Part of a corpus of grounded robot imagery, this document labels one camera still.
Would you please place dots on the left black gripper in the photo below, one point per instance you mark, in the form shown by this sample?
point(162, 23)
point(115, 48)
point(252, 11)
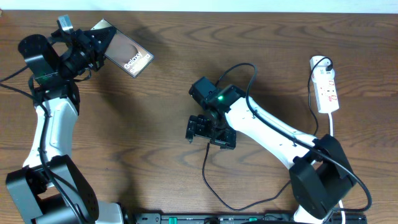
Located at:
point(86, 41)

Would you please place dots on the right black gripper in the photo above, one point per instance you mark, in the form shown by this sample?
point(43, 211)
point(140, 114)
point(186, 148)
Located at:
point(196, 127)

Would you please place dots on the Samsung Galaxy smartphone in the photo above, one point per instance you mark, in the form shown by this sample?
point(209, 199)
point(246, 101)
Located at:
point(125, 52)

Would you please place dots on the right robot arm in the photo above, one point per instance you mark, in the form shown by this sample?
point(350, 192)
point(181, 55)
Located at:
point(319, 170)

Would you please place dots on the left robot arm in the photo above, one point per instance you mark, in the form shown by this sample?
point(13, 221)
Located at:
point(49, 188)

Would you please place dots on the white USB charger plug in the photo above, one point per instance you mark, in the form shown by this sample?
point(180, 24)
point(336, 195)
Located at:
point(323, 71)

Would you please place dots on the white power strip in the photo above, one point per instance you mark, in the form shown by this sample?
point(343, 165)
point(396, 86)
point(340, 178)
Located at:
point(325, 92)

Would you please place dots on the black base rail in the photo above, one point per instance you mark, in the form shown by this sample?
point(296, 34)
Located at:
point(156, 218)

